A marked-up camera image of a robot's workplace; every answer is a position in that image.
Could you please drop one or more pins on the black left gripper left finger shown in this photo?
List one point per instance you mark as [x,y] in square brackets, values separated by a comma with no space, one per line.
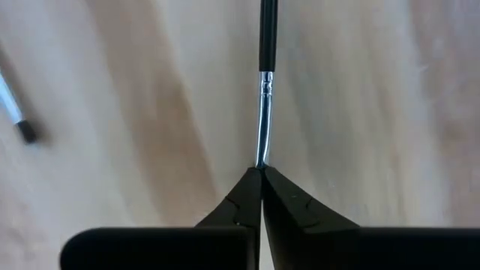
[243,202]

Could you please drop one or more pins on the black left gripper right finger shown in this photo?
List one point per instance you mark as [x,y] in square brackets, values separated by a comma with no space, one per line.
[292,210]

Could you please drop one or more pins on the thin black paintbrush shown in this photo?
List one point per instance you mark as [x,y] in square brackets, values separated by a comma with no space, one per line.
[267,75]
[13,108]

